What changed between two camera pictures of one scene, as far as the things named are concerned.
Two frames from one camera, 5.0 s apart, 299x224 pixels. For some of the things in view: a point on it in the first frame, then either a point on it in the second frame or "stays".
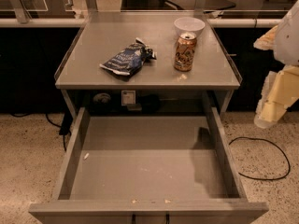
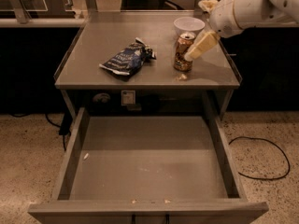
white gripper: x=288 y=39 → x=223 y=18
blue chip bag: x=130 y=59 stays
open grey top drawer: x=148 y=169 stays
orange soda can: x=184 y=51 stays
